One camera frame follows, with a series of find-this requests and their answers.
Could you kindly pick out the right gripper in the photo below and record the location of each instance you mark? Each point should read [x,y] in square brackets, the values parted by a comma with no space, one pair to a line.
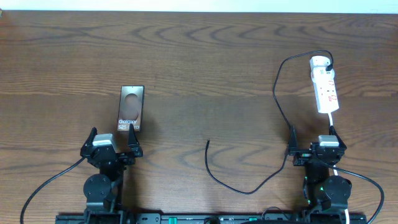
[303,155]

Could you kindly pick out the Galaxy smartphone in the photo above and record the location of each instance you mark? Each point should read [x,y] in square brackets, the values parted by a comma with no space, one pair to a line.
[131,107]

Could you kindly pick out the white charger adapter plug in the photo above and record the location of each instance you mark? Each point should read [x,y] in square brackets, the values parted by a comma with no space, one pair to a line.
[321,61]

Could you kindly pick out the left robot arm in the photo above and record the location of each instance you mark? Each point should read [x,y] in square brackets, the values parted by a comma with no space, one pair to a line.
[103,190]

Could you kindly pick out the white power strip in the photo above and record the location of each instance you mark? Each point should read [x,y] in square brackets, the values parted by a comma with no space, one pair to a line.
[325,90]

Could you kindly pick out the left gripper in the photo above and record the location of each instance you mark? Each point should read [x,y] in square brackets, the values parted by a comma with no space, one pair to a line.
[112,156]

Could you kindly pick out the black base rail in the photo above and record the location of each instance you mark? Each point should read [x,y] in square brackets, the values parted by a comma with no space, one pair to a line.
[155,218]

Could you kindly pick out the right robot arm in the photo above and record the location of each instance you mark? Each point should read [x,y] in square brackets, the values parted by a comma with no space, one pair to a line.
[327,194]

